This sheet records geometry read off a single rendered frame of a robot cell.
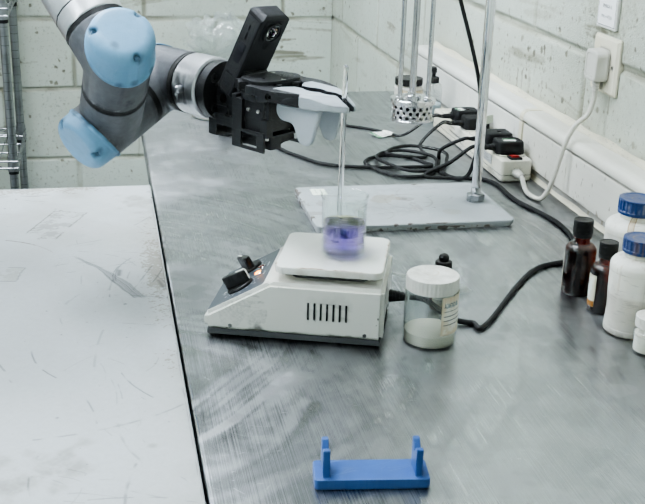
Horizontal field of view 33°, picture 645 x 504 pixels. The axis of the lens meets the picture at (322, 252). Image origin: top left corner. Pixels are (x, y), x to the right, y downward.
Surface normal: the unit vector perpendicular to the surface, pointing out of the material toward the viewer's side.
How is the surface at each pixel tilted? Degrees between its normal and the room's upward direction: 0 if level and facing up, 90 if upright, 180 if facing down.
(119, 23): 46
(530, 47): 90
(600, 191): 90
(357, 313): 90
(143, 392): 0
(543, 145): 90
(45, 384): 0
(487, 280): 0
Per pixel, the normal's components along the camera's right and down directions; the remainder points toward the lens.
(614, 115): -0.98, 0.04
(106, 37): 0.25, -0.41
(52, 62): 0.19, 0.34
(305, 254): 0.03, -0.94
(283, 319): -0.13, 0.33
